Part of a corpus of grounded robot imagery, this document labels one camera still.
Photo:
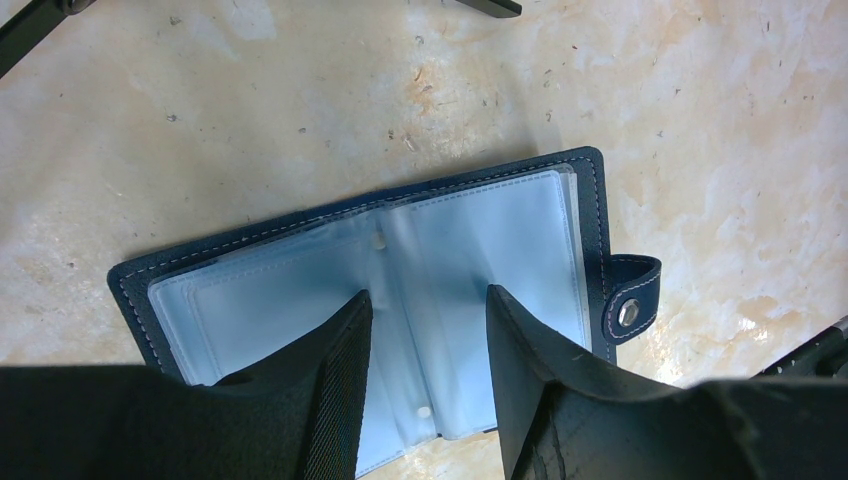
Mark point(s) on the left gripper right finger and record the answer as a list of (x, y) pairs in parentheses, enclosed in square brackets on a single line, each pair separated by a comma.
[(565, 413)]

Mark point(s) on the dark blue card holder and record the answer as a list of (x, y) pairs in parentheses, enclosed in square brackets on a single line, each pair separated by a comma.
[(426, 253)]

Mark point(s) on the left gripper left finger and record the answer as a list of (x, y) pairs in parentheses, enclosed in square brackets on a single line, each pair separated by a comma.
[(299, 411)]

